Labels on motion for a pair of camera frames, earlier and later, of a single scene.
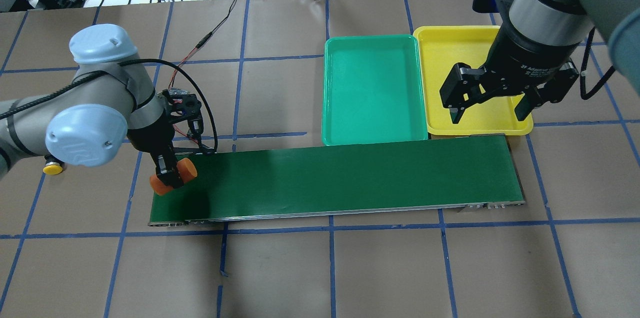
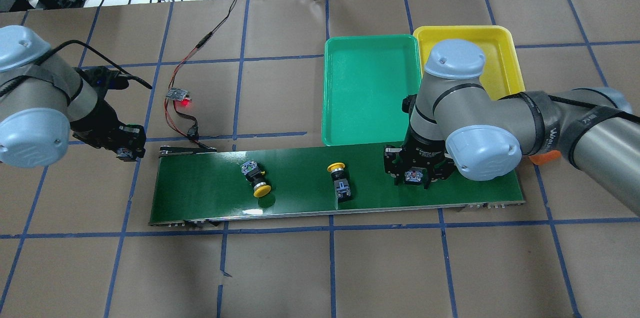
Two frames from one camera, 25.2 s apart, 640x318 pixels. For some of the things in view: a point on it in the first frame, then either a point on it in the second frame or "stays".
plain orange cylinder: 187,171 -> 537,159
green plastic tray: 372,91 stays
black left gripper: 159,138 -> 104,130
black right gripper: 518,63 -> 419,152
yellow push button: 52,168 -> 261,186
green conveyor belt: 446,173 stays
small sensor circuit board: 174,91 stays
